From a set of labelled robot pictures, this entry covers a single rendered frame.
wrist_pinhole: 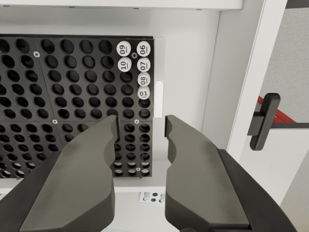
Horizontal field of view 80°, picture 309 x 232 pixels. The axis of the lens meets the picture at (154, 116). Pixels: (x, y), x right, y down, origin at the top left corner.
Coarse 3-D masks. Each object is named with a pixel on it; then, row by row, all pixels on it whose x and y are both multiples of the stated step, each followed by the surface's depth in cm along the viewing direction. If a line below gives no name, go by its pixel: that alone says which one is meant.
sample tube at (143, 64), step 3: (144, 57) 18; (138, 60) 18; (141, 60) 17; (144, 60) 17; (147, 60) 17; (138, 63) 17; (141, 63) 17; (144, 63) 17; (147, 63) 17; (138, 66) 17; (141, 66) 17; (144, 66) 17; (147, 66) 17; (138, 69) 18; (141, 69) 17; (144, 69) 17; (147, 69) 17
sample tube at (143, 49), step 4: (140, 44) 16; (144, 44) 16; (148, 44) 17; (140, 48) 17; (144, 48) 17; (148, 48) 17; (140, 52) 17; (144, 52) 17; (148, 52) 17; (144, 56) 17
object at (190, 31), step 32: (0, 0) 16; (32, 0) 16; (64, 0) 16; (96, 0) 16; (128, 0) 16; (160, 0) 16; (192, 0) 16; (224, 0) 17; (0, 32) 22; (32, 32) 22; (64, 32) 23; (96, 32) 23; (128, 32) 23; (160, 32) 23; (192, 32) 23; (192, 64) 25; (192, 96) 27; (160, 128) 30; (160, 160) 32; (0, 192) 27
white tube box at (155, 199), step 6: (144, 192) 43; (150, 192) 42; (156, 192) 42; (162, 192) 42; (138, 198) 45; (150, 198) 43; (156, 198) 43; (150, 204) 44; (156, 204) 44; (162, 204) 44
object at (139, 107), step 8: (136, 40) 17; (144, 40) 17; (152, 40) 17; (136, 48) 18; (152, 48) 18; (152, 56) 18; (136, 64) 18; (152, 64) 18; (136, 72) 19; (152, 72) 19; (136, 80) 19; (152, 80) 19; (136, 88) 20; (152, 88) 20; (136, 96) 20; (152, 96) 20; (136, 104) 20; (152, 104) 20; (152, 112) 21; (144, 120) 21; (152, 120) 21; (152, 128) 22; (152, 136) 22; (152, 144) 23; (144, 152) 24; (144, 160) 24; (144, 168) 25; (144, 176) 26
